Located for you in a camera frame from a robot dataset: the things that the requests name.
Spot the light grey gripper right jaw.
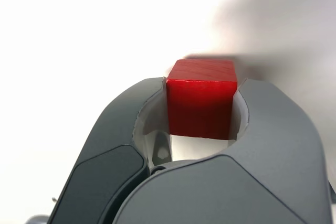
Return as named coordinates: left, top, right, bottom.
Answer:
left=111, top=78, right=336, bottom=224

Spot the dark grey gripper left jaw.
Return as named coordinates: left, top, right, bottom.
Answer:
left=48, top=76, right=174, bottom=224

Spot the red cube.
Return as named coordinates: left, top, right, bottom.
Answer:
left=165, top=59, right=238, bottom=140

